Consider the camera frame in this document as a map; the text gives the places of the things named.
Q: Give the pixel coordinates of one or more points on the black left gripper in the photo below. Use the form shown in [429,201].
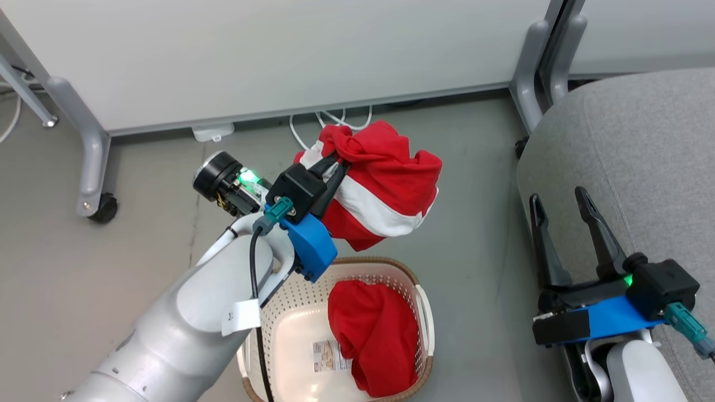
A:
[219,178]

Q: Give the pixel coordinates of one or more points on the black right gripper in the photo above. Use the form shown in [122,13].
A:
[561,328]

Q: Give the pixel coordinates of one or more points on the red and white garment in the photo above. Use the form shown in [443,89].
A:
[385,167]

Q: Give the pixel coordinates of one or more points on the plain red garment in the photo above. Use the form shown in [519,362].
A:
[374,335]

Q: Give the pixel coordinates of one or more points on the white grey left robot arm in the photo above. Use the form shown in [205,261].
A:
[167,335]

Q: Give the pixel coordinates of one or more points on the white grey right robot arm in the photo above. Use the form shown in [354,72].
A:
[637,374]

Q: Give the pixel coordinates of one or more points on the grey fabric sofa seat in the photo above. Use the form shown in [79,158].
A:
[642,167]

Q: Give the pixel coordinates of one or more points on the cream perforated laundry basket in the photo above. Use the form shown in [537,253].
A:
[290,335]

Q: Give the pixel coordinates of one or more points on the printed basket label sticker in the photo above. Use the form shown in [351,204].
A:
[329,357]

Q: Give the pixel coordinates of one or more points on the black caster wheel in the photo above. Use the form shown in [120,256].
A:
[521,147]
[105,209]

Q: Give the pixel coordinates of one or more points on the white power adapter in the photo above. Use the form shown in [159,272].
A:
[212,132]

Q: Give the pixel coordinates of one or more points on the wide white partition panel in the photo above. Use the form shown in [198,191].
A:
[279,50]

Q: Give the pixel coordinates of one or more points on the grey curved partition leg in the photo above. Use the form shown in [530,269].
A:
[92,151]
[565,61]
[525,78]

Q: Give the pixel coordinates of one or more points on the narrow white partition panel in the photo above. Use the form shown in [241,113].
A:
[642,33]

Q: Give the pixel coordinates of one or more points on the thin grey metal leg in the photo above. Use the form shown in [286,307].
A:
[25,92]

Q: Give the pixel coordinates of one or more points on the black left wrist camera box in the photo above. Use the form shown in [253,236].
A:
[296,190]

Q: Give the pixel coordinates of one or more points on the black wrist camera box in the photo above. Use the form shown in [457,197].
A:
[296,190]
[665,287]

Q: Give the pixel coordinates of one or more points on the blue left camera mount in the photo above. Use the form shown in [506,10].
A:
[310,245]

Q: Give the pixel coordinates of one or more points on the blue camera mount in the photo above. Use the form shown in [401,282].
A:
[620,318]
[310,245]

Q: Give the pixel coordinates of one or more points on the blue right camera mount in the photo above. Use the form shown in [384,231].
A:
[620,318]

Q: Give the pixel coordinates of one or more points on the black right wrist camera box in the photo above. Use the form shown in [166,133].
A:
[665,287]

